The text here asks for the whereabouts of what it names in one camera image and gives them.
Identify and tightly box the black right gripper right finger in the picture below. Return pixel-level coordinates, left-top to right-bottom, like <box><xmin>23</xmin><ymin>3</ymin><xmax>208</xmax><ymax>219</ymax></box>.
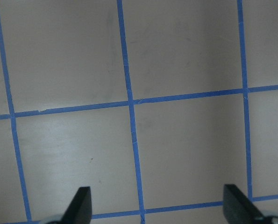
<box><xmin>223</xmin><ymin>184</ymin><xmax>266</xmax><ymax>224</ymax></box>

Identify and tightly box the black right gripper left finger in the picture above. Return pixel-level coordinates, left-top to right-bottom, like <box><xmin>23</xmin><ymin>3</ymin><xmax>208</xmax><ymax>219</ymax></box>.
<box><xmin>60</xmin><ymin>187</ymin><xmax>92</xmax><ymax>224</ymax></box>

